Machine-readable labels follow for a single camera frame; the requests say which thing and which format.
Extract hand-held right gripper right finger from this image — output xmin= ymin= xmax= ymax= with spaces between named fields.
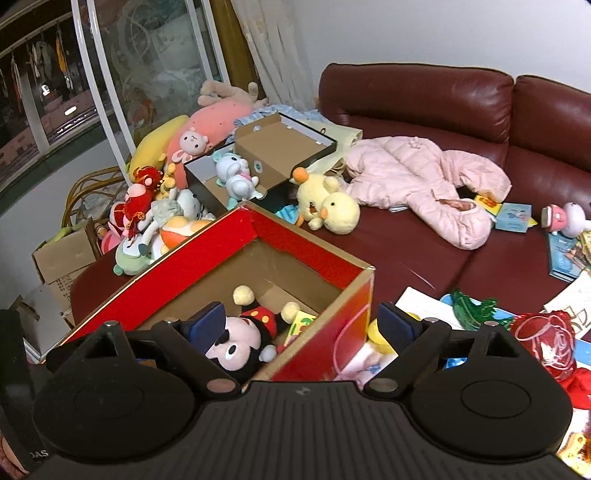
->
xmin=364 ymin=302 xmax=541 ymax=400

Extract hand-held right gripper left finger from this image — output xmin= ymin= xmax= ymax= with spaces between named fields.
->
xmin=46 ymin=302 xmax=243 ymax=401

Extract black mouse plush red pants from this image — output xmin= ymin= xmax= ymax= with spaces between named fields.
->
xmin=202 ymin=285 xmax=304 ymax=373

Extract red cardboard box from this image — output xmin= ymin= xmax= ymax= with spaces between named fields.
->
xmin=44 ymin=200 xmax=376 ymax=384

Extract colourful cloth book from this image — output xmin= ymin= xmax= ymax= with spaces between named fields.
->
xmin=283 ymin=309 xmax=320 ymax=348

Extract orange white plush toy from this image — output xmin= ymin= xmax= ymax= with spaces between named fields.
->
xmin=158 ymin=216 xmax=214 ymax=251

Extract green white plush toy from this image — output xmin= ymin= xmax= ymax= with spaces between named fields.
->
xmin=112 ymin=239 xmax=158 ymax=278

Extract brown cardboard carton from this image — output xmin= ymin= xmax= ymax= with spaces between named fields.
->
xmin=31 ymin=225 xmax=101 ymax=285

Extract red costume plush doll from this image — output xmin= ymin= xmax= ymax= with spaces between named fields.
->
xmin=107 ymin=165 xmax=163 ymax=253

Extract yellow chick plush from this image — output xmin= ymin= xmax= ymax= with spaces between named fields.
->
xmin=290 ymin=166 xmax=362 ymax=232

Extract pink padded jacket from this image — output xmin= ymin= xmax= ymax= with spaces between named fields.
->
xmin=343 ymin=136 xmax=514 ymax=251

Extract white blue plush cat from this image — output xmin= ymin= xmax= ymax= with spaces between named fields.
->
xmin=213 ymin=151 xmax=267 ymax=202

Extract yellow red card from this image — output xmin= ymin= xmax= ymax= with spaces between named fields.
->
xmin=472 ymin=193 xmax=505 ymax=216

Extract light blue small book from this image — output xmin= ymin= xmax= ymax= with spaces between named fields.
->
xmin=493 ymin=202 xmax=533 ymax=232

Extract cardboard shoe box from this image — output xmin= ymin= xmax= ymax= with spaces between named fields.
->
xmin=184 ymin=112 xmax=339 ymax=214

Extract wicker basket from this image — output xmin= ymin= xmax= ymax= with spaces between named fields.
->
xmin=64 ymin=167 xmax=136 ymax=228

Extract white card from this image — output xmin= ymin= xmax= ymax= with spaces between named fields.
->
xmin=544 ymin=276 xmax=591 ymax=334

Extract blue picture book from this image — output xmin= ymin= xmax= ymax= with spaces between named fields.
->
xmin=546 ymin=230 xmax=591 ymax=283

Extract yellow banana plush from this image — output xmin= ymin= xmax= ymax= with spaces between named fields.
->
xmin=128 ymin=114 xmax=191 ymax=175

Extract pale yellow bag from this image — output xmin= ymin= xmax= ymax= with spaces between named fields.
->
xmin=299 ymin=119 xmax=366 ymax=172

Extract pink white toy figure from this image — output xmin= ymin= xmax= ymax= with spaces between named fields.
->
xmin=540 ymin=201 xmax=591 ymax=239

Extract dark red leather sofa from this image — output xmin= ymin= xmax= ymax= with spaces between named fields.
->
xmin=69 ymin=62 xmax=591 ymax=333

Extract beige long plush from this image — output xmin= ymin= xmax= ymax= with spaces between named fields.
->
xmin=198 ymin=78 xmax=269 ymax=110

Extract white sheer curtain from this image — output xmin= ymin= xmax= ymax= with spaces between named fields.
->
xmin=230 ymin=0 xmax=320 ymax=112

